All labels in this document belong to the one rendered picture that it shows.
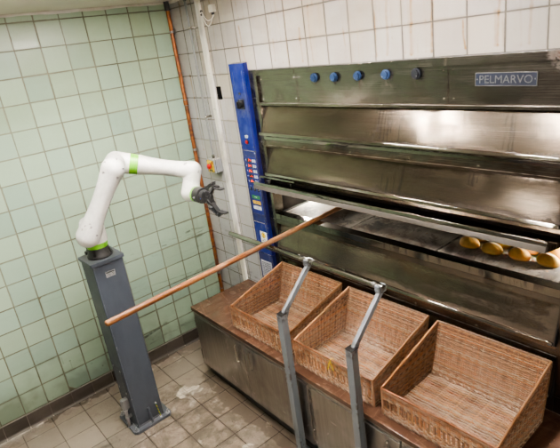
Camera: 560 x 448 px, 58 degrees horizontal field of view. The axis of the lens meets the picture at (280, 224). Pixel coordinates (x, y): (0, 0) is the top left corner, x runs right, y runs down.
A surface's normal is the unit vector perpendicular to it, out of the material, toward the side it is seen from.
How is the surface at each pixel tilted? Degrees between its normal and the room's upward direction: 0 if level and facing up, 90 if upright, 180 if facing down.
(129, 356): 90
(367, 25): 90
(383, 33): 90
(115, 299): 90
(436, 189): 70
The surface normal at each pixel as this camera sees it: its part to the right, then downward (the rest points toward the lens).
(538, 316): -0.76, -0.02
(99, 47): 0.64, 0.18
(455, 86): -0.76, 0.35
